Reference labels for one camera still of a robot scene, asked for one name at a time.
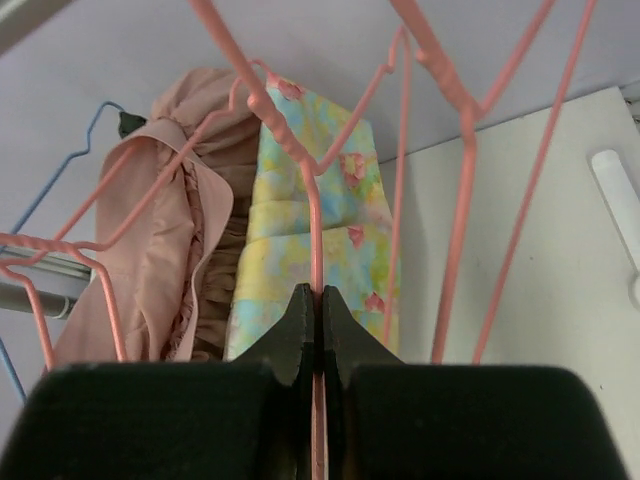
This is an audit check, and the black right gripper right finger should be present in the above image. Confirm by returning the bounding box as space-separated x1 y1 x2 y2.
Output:
322 286 627 479

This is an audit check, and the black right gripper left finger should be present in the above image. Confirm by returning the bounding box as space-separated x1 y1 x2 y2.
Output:
1 284 315 479

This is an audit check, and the yellow blue tie-dye skirt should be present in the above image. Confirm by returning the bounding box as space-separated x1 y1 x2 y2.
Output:
224 77 400 361

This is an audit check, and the pink pleated skirt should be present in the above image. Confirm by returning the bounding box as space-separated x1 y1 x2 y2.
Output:
51 67 266 364

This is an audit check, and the pink hanger of white skirt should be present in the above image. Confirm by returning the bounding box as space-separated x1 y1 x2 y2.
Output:
399 1 586 363

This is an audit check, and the pink hanger of tie-dye skirt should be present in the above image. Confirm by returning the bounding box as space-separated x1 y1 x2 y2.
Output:
184 0 556 480

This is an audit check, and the pink hanger of red skirt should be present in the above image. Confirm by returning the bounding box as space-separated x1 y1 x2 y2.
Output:
305 26 412 347

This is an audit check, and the dark grey dotted skirt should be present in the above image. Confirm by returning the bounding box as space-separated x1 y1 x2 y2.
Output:
118 111 147 139

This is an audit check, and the white metal clothes rack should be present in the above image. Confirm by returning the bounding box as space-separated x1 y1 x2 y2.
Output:
1 149 639 319

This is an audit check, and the blue wire hanger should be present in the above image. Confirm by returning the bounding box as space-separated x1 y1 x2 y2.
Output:
0 100 131 406

